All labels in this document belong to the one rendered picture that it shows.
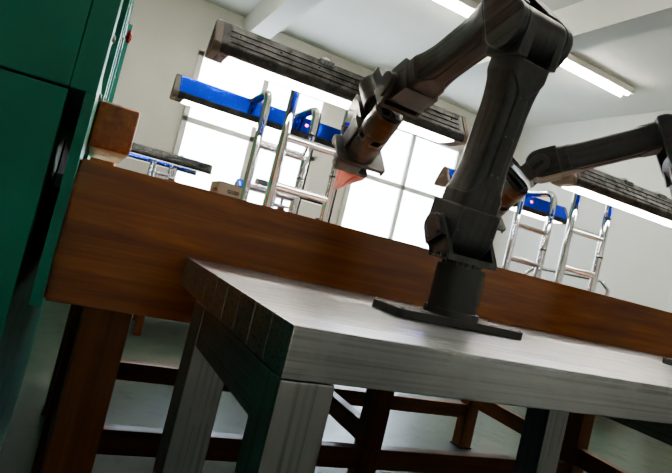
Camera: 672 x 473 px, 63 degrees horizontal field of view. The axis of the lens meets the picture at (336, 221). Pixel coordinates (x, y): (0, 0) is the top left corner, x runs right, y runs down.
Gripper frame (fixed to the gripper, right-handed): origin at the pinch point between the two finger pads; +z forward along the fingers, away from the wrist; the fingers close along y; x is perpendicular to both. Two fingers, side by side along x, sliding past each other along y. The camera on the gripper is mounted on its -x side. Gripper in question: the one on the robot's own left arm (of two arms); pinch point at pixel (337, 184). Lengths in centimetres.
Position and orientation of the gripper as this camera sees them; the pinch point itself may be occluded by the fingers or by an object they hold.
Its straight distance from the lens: 107.6
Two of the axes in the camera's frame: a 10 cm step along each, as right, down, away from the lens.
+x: 0.9, 7.7, -6.3
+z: -4.6, 6.0, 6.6
